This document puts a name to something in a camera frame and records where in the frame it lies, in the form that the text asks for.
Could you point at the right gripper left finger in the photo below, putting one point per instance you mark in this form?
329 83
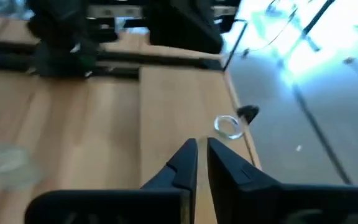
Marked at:
179 180

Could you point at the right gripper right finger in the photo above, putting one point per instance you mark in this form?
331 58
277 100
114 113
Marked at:
235 193

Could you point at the clear twisted conical glass vase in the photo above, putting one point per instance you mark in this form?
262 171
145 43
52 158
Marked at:
216 127

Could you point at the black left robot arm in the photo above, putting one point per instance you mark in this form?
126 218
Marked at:
61 31

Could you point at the small white scrap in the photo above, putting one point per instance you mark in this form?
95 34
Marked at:
298 148

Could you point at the clear ribbed square glass vase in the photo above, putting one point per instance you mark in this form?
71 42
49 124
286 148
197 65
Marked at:
8 165

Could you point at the small black bracket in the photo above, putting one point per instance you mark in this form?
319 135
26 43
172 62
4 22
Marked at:
248 112

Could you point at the black aluminium table frame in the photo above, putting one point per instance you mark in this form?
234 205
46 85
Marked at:
182 60

